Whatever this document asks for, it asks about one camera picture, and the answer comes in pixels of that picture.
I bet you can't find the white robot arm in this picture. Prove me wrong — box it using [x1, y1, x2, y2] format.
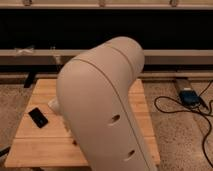
[56, 37, 157, 171]

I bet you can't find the white rectangular box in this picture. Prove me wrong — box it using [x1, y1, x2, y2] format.
[48, 98, 60, 115]

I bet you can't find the black cable on floor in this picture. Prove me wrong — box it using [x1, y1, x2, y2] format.
[153, 79, 213, 168]

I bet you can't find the metal rail frame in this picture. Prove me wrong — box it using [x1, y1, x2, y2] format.
[0, 49, 213, 65]

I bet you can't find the black smartphone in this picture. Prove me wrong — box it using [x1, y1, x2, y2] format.
[29, 108, 48, 128]

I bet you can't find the blue device on floor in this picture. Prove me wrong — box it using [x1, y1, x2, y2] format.
[179, 89, 199, 106]

